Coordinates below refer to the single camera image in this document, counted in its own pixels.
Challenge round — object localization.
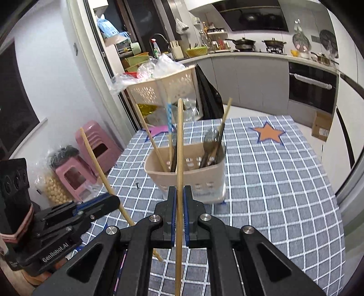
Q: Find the black wok with lid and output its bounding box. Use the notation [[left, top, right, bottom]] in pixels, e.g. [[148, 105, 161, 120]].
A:
[[226, 36, 256, 52]]

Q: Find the bag of pale yellow balls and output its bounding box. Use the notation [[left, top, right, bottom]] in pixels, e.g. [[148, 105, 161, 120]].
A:
[[34, 168, 73, 205]]

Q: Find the beige perforated storage basket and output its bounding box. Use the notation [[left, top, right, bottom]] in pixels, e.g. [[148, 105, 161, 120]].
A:
[[125, 65, 198, 107]]

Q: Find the dark cooking pot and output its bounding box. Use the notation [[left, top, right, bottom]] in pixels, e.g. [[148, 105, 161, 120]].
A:
[[262, 38, 287, 49]]

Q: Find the white knife block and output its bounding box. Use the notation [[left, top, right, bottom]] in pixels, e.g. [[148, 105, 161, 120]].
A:
[[170, 40, 184, 60]]

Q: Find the metal spice rack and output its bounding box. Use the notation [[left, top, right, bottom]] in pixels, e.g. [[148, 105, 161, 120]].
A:
[[202, 28, 228, 52]]

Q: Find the golden saucepan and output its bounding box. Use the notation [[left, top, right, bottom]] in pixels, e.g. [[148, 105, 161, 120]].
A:
[[311, 51, 339, 66]]

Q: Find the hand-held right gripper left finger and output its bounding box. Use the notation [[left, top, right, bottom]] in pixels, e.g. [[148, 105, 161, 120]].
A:
[[31, 186, 177, 296]]

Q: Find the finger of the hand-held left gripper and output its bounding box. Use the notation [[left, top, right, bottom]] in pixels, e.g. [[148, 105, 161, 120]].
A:
[[72, 194, 121, 226]]

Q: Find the crumpled clear plastic bag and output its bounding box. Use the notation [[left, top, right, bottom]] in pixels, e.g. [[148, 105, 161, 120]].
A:
[[109, 54, 187, 94]]

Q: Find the hanging pan lid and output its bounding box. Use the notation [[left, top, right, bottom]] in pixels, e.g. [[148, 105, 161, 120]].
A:
[[292, 19, 311, 53]]

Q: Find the hanging black pan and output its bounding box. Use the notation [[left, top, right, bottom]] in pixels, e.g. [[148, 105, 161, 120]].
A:
[[319, 29, 339, 58]]

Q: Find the white hanging plastic bag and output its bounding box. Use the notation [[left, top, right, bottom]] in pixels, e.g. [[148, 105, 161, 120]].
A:
[[175, 18, 190, 35]]

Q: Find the beige plastic utensil holder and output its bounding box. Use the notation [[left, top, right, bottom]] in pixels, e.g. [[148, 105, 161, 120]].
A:
[[144, 142, 227, 204]]

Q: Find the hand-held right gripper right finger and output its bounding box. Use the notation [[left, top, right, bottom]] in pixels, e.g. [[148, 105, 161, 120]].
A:
[[184, 185, 327, 296]]

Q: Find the blue plastic bag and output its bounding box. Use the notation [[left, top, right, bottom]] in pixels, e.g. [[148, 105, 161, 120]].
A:
[[96, 15, 130, 41]]

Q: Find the wooden chopstick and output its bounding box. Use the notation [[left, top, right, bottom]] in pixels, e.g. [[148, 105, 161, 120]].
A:
[[80, 128, 164, 262], [175, 98, 184, 296], [215, 97, 233, 144], [134, 104, 169, 173]]

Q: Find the grey kitchen cabinet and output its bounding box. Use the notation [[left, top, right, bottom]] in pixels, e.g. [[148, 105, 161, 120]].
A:
[[182, 54, 291, 110]]

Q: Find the green plastic tray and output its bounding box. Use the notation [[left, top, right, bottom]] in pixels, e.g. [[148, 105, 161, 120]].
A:
[[124, 52, 150, 68]]

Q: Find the grey checkered tablecloth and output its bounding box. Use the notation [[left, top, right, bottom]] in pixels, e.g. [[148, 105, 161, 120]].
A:
[[72, 115, 346, 296]]

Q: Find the black plastic bag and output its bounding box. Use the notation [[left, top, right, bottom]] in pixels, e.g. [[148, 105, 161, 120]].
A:
[[195, 65, 224, 122]]

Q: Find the built-in black oven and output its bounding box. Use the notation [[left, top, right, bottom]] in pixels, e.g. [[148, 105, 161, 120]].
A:
[[288, 61, 339, 115]]

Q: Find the pink plastic stool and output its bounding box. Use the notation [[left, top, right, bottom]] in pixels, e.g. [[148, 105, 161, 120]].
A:
[[55, 156, 99, 203], [75, 120, 124, 175]]

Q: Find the gold foil packet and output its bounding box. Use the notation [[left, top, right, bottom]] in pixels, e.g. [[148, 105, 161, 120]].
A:
[[136, 104, 158, 120]]

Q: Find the black range hood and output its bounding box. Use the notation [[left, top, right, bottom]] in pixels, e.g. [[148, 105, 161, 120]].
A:
[[212, 0, 290, 32]]

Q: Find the person's left hand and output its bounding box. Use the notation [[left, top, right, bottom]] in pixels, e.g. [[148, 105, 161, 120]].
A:
[[0, 205, 36, 245]]

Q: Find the cardboard box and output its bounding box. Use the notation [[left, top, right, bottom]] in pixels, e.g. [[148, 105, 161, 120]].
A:
[[311, 110, 334, 142]]

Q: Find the spray bottle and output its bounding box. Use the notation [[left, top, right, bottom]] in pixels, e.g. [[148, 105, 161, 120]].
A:
[[150, 38, 162, 59]]

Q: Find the green colander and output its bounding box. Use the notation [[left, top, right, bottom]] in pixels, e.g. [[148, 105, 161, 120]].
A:
[[185, 46, 210, 59]]

